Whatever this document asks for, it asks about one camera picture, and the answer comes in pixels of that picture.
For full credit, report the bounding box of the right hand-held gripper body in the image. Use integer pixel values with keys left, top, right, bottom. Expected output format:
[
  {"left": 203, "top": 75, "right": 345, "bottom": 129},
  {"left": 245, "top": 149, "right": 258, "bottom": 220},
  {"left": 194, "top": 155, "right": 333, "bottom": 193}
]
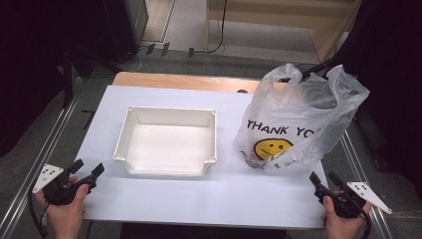
[{"left": 315, "top": 180, "right": 393, "bottom": 220}]

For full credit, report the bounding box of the person's dark clothing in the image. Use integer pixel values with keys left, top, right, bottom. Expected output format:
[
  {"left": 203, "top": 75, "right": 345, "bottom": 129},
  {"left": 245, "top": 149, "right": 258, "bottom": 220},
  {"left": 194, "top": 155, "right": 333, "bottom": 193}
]
[{"left": 118, "top": 222, "right": 288, "bottom": 239}]

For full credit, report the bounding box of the white plastic bin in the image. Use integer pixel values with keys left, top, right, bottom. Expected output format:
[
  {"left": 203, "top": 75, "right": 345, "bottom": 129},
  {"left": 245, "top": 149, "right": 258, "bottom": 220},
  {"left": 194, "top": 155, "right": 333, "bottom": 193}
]
[{"left": 112, "top": 106, "right": 218, "bottom": 177}]

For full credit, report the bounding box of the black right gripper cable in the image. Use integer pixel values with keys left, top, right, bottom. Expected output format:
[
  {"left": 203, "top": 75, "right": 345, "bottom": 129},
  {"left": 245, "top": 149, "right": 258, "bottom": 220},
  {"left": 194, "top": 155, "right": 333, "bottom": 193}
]
[{"left": 357, "top": 202, "right": 372, "bottom": 239}]

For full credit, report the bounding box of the dark curtain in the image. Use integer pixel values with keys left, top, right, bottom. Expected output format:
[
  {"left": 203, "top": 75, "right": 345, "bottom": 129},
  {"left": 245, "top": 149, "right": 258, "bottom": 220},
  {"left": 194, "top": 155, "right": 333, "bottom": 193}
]
[
  {"left": 0, "top": 0, "right": 112, "bottom": 158},
  {"left": 326, "top": 0, "right": 422, "bottom": 197}
]

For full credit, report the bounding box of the person's right hand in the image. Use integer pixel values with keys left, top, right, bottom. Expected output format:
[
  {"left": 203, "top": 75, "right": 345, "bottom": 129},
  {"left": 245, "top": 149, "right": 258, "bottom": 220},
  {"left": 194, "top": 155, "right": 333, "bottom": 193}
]
[{"left": 320, "top": 190, "right": 372, "bottom": 239}]

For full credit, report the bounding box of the person's left hand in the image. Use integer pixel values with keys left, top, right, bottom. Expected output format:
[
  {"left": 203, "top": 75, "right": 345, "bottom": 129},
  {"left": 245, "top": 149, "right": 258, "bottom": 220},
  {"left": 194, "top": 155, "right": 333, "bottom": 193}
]
[{"left": 34, "top": 175, "right": 91, "bottom": 239}]

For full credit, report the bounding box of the black cabinet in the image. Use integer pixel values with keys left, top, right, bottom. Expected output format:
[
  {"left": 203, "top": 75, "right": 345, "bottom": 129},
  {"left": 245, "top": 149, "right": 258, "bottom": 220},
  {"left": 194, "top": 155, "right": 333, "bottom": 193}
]
[{"left": 99, "top": 0, "right": 149, "bottom": 65}]

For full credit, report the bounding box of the aluminium frame rail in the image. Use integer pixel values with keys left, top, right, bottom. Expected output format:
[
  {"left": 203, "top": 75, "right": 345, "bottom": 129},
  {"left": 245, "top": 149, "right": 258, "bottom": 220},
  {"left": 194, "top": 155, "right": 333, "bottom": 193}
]
[
  {"left": 0, "top": 95, "right": 82, "bottom": 239},
  {"left": 338, "top": 129, "right": 396, "bottom": 239}
]

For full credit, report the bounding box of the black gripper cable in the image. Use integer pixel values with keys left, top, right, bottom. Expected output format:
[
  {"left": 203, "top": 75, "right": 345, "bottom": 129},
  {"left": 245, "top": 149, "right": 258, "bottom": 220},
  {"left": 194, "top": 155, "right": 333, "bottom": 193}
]
[
  {"left": 357, "top": 202, "right": 372, "bottom": 239},
  {"left": 27, "top": 187, "right": 51, "bottom": 239}
]

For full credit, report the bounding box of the thin black hanging cable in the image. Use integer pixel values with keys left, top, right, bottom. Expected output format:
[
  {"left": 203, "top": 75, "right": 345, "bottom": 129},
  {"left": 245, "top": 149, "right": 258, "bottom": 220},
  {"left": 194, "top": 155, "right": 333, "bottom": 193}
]
[{"left": 206, "top": 0, "right": 231, "bottom": 55}]

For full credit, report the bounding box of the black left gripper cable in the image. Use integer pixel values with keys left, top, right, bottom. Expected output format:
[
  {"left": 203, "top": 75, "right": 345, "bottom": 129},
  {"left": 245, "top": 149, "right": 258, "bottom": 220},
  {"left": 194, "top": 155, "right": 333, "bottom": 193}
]
[{"left": 27, "top": 187, "right": 51, "bottom": 239}]

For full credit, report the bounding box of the clear smiley plastic bag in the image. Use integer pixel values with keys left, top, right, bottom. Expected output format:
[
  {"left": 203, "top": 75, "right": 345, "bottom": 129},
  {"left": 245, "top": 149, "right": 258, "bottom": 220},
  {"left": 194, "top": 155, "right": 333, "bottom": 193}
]
[{"left": 232, "top": 63, "right": 370, "bottom": 171}]

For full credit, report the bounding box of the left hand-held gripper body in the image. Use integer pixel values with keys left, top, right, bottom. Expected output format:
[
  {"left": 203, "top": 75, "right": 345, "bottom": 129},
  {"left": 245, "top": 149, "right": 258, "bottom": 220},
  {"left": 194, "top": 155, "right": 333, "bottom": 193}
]
[{"left": 32, "top": 163, "right": 92, "bottom": 206}]

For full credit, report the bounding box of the light wooden shelf unit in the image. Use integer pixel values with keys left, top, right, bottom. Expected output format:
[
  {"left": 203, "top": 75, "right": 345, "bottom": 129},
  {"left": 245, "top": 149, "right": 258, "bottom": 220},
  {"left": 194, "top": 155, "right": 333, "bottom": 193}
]
[{"left": 204, "top": 0, "right": 364, "bottom": 64}]

